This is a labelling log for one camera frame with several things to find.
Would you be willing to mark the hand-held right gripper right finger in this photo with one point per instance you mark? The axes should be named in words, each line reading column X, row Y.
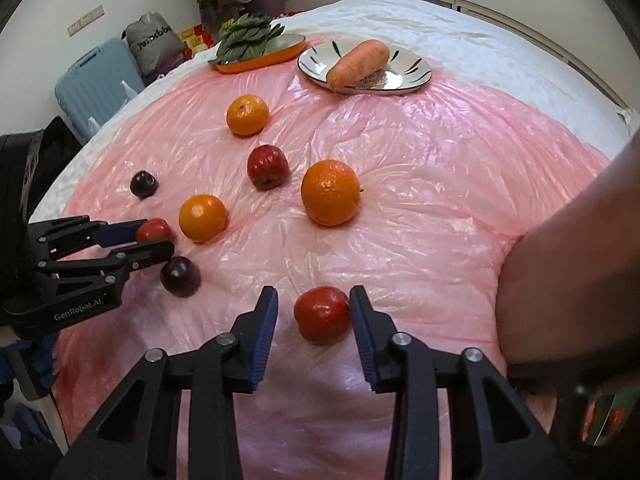
column 367, row 355

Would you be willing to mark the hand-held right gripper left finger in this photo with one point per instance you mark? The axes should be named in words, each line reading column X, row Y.
column 265, row 340

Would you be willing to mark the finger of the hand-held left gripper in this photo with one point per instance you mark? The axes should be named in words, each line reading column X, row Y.
column 150, row 252
column 120, row 232

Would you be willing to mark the small red apple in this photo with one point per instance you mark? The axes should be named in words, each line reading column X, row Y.
column 156, row 230

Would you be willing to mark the dark plum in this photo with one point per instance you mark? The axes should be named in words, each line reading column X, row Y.
column 181, row 277
column 144, row 184

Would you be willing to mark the orange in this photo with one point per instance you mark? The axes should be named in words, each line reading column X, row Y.
column 202, row 218
column 247, row 115
column 331, row 192

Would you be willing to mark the person's right forearm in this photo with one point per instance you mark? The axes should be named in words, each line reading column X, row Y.
column 565, row 270

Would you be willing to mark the blue cloth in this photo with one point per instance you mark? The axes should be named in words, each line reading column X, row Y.
column 37, row 355

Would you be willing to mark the light blue suitcase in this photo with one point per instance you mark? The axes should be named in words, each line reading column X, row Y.
column 90, row 85

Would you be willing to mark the grey plastic bag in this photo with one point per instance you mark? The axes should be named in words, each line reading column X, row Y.
column 152, row 45

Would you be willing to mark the pink plastic sheet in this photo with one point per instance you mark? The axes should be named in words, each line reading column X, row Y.
column 425, row 160

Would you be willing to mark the yellow red cartons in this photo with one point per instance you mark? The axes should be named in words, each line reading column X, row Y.
column 195, row 40

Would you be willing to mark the black smartwatch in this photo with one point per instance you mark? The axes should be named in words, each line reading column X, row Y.
column 567, row 410

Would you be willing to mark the orange oval plate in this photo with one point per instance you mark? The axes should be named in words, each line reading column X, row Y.
column 265, row 59

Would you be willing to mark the green leafy vegetable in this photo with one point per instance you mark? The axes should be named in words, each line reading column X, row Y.
column 245, row 35

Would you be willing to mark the carrot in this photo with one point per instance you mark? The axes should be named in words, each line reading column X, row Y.
column 357, row 62

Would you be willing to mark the white wall socket strip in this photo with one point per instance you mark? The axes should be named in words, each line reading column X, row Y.
column 85, row 20

